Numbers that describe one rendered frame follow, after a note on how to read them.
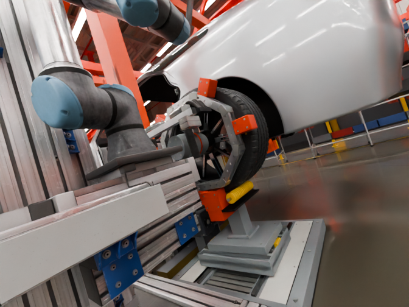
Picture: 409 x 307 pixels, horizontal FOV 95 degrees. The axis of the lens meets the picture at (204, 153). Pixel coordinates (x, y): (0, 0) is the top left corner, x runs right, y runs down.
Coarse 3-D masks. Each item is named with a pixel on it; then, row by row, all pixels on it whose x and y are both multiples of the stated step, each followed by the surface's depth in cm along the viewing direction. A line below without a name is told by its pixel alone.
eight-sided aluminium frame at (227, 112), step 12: (192, 96) 102; (168, 108) 115; (216, 108) 94; (228, 108) 92; (168, 120) 117; (228, 120) 91; (168, 132) 121; (228, 132) 92; (240, 144) 92; (240, 156) 95; (228, 168) 96; (216, 180) 103; (228, 180) 100
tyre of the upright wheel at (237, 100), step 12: (216, 96) 103; (228, 96) 98; (240, 96) 105; (240, 108) 95; (252, 108) 102; (264, 120) 109; (252, 132) 94; (264, 132) 105; (252, 144) 95; (264, 144) 106; (252, 156) 96; (264, 156) 111; (240, 168) 101; (252, 168) 101; (240, 180) 103
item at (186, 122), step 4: (184, 116) 79; (188, 116) 79; (192, 116) 82; (196, 116) 84; (180, 120) 80; (184, 120) 79; (188, 120) 79; (192, 120) 81; (196, 120) 83; (200, 120) 85; (180, 124) 81; (184, 124) 79; (188, 124) 78; (192, 124) 80; (196, 124) 82; (200, 124) 84; (184, 128) 80; (192, 128) 84; (196, 128) 87
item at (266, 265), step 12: (276, 240) 108; (288, 240) 118; (204, 252) 127; (216, 252) 121; (228, 252) 115; (276, 252) 102; (204, 264) 122; (216, 264) 115; (228, 264) 109; (240, 264) 104; (252, 264) 99; (264, 264) 95; (276, 264) 98
